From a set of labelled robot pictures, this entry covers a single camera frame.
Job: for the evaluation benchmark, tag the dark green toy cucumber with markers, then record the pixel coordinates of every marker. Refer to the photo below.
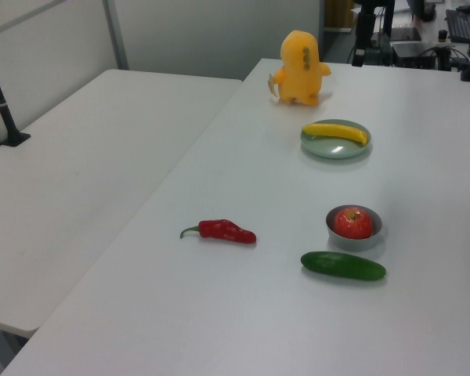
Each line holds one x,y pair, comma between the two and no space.
342,266

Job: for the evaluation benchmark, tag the grey round bowl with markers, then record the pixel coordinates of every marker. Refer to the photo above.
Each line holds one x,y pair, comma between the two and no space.
354,243

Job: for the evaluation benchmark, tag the red toy apple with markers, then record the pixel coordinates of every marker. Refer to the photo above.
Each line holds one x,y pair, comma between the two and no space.
353,223

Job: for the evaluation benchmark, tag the yellow wooden cabinet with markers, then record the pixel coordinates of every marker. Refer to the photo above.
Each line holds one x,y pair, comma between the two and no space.
338,13

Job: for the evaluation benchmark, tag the black computer mouse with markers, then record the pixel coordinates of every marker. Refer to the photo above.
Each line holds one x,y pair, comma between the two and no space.
465,8

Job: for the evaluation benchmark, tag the yellow plush dinosaur toy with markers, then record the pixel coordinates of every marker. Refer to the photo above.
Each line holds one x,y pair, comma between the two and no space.
301,70

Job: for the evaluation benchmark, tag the black computer keyboard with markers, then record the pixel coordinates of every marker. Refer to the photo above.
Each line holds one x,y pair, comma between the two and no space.
460,25

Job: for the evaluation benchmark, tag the red chili pepper green stem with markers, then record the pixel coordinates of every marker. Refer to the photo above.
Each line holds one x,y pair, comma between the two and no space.
225,230

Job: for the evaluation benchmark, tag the emergency stop button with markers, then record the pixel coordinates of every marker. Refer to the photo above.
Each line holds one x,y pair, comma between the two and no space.
443,35

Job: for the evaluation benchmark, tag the pale green plastic plate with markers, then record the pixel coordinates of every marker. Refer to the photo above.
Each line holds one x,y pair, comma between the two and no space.
333,149

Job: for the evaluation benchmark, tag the black camera pole with base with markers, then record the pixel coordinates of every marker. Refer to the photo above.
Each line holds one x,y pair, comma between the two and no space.
2,109

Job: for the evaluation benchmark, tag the yellow toy banana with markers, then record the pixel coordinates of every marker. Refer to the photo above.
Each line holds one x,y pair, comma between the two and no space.
337,130

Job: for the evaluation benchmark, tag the black control box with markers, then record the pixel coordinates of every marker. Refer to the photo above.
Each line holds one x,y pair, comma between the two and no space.
413,53

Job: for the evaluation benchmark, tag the black Franka gripper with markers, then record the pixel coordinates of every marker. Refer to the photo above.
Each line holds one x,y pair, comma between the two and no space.
374,6

